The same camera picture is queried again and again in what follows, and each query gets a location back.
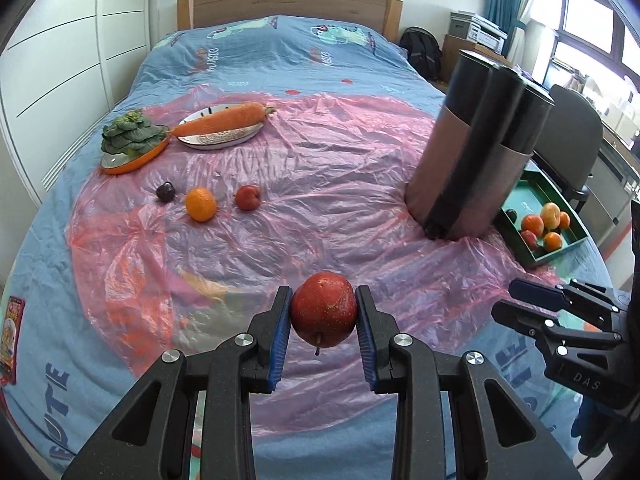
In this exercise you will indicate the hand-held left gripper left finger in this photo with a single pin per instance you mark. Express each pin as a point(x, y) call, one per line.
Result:
point(281, 341)

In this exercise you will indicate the yellow pear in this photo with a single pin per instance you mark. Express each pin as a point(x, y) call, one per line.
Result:
point(550, 212)

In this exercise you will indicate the red printed packet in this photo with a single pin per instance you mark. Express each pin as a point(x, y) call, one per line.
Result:
point(11, 335)

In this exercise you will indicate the small orange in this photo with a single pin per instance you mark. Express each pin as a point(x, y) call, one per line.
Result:
point(564, 220)
point(552, 241)

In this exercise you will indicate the small red apple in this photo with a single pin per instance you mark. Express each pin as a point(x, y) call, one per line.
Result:
point(248, 197)
point(529, 240)

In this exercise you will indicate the carrot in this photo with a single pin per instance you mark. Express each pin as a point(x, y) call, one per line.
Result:
point(220, 120)

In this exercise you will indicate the white printer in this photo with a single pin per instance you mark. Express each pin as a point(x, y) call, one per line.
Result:
point(475, 30)

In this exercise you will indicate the window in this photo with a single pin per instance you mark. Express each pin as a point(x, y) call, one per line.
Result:
point(595, 25)

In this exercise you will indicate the blue printed blanket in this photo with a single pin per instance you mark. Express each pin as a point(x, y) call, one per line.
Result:
point(260, 60)

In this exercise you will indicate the black brown cylinder bundle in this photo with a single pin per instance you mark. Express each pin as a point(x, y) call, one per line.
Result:
point(475, 135)

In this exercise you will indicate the black office chair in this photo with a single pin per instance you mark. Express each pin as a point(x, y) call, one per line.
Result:
point(575, 130)

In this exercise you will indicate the teal curtain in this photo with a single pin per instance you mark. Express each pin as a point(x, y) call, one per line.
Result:
point(505, 0)

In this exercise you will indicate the pink plastic sheet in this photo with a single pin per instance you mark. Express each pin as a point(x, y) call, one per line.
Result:
point(325, 185)

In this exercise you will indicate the wooden headboard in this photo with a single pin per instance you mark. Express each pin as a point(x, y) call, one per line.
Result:
point(290, 10)

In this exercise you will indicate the white wardrobe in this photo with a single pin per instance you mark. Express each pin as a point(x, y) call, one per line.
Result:
point(60, 50)

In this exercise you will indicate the white patterned plate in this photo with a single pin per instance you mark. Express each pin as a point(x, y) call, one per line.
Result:
point(215, 141)

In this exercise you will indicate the dark purple plum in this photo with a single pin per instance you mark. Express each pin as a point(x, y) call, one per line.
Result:
point(165, 192)
point(511, 213)

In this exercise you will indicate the large orange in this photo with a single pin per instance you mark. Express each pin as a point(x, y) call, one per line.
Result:
point(532, 223)

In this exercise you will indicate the green tray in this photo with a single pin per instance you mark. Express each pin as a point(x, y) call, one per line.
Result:
point(527, 192)

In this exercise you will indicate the green bok choy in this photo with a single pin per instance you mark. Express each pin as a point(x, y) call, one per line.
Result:
point(130, 135)

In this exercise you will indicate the wooden cabinet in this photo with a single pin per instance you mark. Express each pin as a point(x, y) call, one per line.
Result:
point(450, 55)

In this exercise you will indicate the black backpack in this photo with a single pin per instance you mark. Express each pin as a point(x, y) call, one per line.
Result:
point(420, 52)

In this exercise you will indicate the orange oval dish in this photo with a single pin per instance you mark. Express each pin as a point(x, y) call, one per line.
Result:
point(137, 162)

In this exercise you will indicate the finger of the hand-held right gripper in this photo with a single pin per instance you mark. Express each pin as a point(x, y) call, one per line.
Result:
point(535, 293)
point(520, 317)

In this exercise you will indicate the large red apple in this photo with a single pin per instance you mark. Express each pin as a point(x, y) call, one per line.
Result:
point(324, 310)

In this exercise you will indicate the person's right hand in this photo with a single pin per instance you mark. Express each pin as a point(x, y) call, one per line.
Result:
point(592, 427)

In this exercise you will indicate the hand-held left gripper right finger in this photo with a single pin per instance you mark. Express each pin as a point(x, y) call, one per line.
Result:
point(365, 341)

